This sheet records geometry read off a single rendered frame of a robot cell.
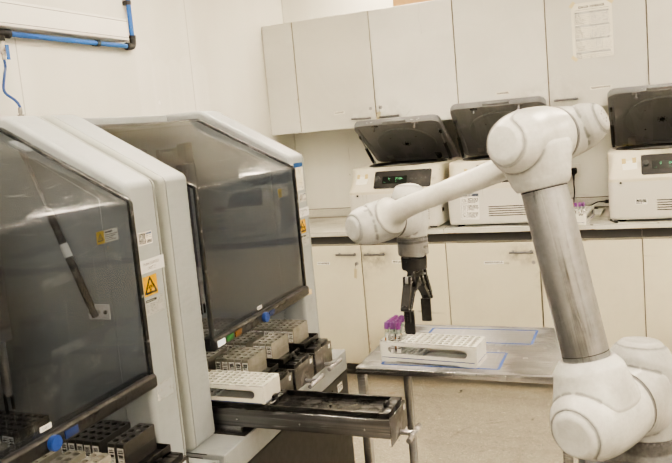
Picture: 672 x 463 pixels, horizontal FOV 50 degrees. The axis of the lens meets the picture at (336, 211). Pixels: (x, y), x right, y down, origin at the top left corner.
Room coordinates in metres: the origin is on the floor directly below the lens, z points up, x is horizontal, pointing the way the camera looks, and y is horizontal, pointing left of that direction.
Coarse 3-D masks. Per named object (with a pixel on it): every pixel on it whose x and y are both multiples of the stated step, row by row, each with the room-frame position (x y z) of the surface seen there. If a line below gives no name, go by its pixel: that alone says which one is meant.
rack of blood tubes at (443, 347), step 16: (416, 336) 2.10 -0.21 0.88; (432, 336) 2.08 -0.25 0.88; (448, 336) 2.06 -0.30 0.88; (464, 336) 2.05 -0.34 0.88; (480, 336) 2.03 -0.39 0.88; (384, 352) 2.07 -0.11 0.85; (416, 352) 2.06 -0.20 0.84; (432, 352) 2.10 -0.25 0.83; (448, 352) 2.08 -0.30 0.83; (464, 352) 2.06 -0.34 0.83; (480, 352) 1.97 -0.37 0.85
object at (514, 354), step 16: (496, 336) 2.21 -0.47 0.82; (512, 336) 2.20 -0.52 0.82; (528, 336) 2.18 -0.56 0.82; (544, 336) 2.17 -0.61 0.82; (496, 352) 2.06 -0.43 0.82; (512, 352) 2.05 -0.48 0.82; (528, 352) 2.04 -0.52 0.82; (544, 352) 2.02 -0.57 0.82; (560, 352) 2.01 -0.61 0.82; (368, 368) 2.03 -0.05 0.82; (384, 368) 2.01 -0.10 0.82; (400, 368) 2.00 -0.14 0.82; (416, 368) 1.99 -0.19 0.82; (432, 368) 1.97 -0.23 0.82; (448, 368) 1.96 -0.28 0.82; (464, 368) 1.95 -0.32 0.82; (480, 368) 1.94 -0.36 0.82; (496, 368) 1.93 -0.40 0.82; (512, 368) 1.92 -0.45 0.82; (528, 368) 1.91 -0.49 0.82; (544, 368) 1.89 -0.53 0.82; (368, 448) 2.04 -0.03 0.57; (416, 448) 2.43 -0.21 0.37
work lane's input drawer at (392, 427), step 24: (216, 408) 1.87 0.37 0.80; (240, 408) 1.84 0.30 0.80; (264, 408) 1.82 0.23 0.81; (288, 408) 1.79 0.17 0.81; (312, 408) 1.77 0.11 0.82; (336, 408) 1.79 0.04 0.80; (360, 408) 1.77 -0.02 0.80; (384, 408) 1.73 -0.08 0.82; (312, 432) 1.76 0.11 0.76; (336, 432) 1.73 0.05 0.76; (360, 432) 1.71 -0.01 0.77; (384, 432) 1.68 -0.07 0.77; (408, 432) 1.72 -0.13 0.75
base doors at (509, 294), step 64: (320, 256) 4.31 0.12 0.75; (384, 256) 4.16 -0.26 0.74; (448, 256) 4.01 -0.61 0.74; (512, 256) 3.86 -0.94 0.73; (640, 256) 3.63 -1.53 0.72; (320, 320) 4.33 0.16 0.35; (384, 320) 4.17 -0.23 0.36; (448, 320) 4.02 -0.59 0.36; (512, 320) 3.87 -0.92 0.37; (640, 320) 3.63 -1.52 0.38
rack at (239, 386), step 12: (216, 372) 1.98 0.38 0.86; (228, 372) 1.97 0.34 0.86; (240, 372) 1.96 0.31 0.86; (252, 372) 1.95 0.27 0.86; (216, 384) 1.88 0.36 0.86; (228, 384) 1.87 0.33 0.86; (240, 384) 1.86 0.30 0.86; (252, 384) 1.86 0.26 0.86; (264, 384) 1.84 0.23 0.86; (276, 384) 1.90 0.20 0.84; (216, 396) 1.89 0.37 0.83; (228, 396) 1.93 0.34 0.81; (240, 396) 1.92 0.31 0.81; (252, 396) 1.92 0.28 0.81; (264, 396) 1.83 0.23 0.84
